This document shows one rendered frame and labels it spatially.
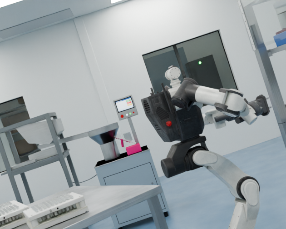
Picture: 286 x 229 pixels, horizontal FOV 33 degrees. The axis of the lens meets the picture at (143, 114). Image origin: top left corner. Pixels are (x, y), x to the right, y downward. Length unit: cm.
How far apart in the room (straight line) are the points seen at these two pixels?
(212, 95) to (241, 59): 570
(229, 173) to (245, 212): 25
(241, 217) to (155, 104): 85
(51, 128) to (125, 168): 122
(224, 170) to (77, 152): 530
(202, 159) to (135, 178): 250
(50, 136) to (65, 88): 204
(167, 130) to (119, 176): 256
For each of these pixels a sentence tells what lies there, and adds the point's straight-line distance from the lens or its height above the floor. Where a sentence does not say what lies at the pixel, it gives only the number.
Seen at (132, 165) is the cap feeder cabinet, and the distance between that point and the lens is 521.
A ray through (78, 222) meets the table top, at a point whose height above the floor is 89.
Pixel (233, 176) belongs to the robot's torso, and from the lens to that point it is 290.
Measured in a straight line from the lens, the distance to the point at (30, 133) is 608.
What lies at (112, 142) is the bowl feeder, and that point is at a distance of 544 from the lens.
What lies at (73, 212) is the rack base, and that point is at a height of 92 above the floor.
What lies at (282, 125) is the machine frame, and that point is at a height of 83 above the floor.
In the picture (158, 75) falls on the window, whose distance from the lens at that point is 803.
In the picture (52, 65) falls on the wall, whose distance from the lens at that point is 801.
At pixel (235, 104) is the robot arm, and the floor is 111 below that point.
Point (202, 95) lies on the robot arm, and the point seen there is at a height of 120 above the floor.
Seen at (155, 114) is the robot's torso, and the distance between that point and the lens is 270.
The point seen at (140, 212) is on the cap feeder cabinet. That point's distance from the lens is 529.
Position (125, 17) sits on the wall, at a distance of 803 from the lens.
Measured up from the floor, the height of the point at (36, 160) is 99.
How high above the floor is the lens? 127
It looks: 2 degrees down
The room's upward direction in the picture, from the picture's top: 18 degrees counter-clockwise
